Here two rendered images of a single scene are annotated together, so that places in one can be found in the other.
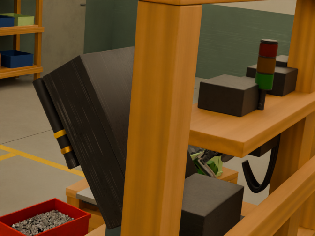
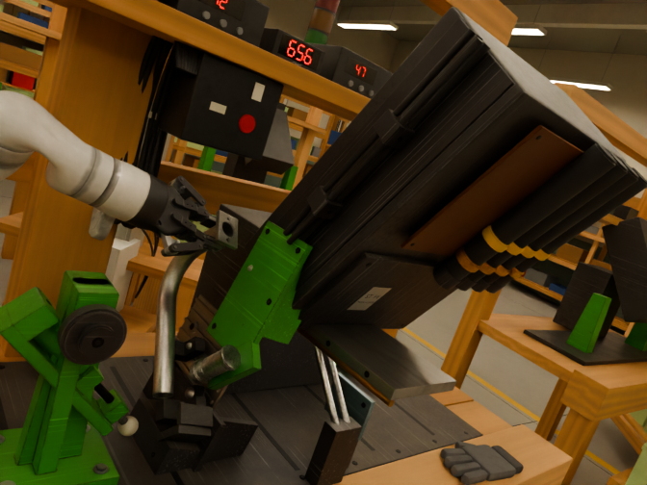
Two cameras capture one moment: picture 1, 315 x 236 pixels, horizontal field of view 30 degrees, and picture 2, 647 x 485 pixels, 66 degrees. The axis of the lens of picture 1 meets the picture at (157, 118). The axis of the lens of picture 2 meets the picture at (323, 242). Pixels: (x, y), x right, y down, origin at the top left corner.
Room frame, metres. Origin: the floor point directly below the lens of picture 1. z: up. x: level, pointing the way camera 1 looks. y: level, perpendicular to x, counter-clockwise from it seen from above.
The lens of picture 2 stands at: (2.68, 0.23, 1.42)
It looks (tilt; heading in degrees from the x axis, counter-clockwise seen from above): 11 degrees down; 198
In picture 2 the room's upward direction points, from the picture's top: 19 degrees clockwise
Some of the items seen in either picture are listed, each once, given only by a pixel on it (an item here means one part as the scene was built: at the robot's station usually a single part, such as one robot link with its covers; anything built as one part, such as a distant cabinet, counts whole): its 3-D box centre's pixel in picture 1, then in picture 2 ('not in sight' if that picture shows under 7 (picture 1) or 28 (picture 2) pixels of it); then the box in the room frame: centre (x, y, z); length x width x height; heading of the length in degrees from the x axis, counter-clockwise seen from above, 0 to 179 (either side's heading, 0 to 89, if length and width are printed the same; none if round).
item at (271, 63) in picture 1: (266, 64); (321, 23); (1.61, -0.29, 1.67); 0.05 x 0.05 x 0.05
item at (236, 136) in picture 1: (260, 106); (268, 72); (1.73, -0.31, 1.52); 0.90 x 0.25 x 0.04; 151
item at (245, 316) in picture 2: not in sight; (272, 292); (1.95, -0.06, 1.17); 0.13 x 0.12 x 0.20; 151
